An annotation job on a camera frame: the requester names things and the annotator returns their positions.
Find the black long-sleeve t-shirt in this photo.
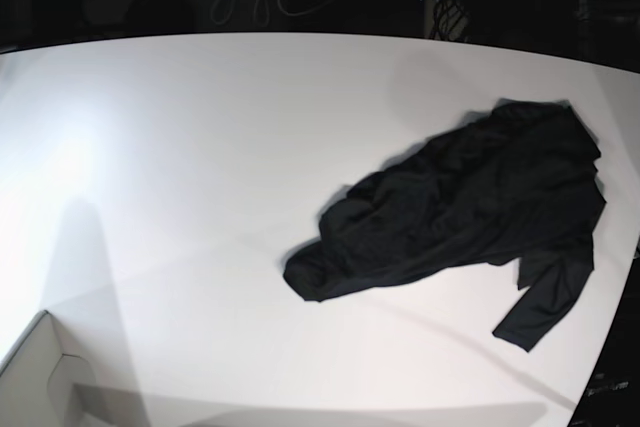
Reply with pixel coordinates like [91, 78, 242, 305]
[283, 101, 606, 351]

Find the white cardboard box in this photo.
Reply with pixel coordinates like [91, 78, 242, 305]
[1, 311, 150, 427]

